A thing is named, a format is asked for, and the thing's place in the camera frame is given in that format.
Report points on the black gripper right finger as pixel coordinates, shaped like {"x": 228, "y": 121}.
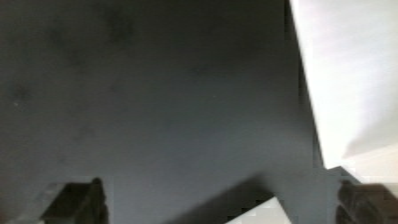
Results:
{"x": 368, "y": 204}

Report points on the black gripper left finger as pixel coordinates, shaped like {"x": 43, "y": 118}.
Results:
{"x": 78, "y": 205}

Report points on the white L-shaped obstacle fence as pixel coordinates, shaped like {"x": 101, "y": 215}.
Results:
{"x": 347, "y": 31}

